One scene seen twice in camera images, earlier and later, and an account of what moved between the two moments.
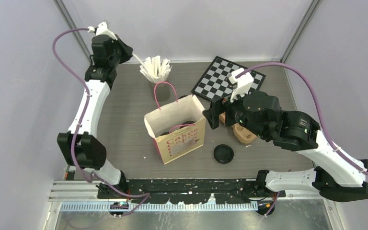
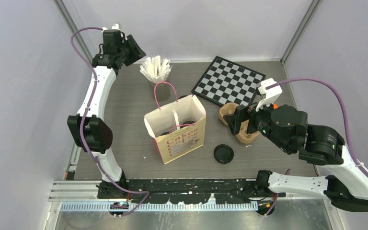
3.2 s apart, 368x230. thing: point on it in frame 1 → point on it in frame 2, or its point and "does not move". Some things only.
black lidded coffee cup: x=188 y=122 does not move
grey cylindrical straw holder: x=163 y=92 does not move
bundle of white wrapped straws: x=156 y=70 does not move
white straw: x=139 y=59 → x=176 y=119
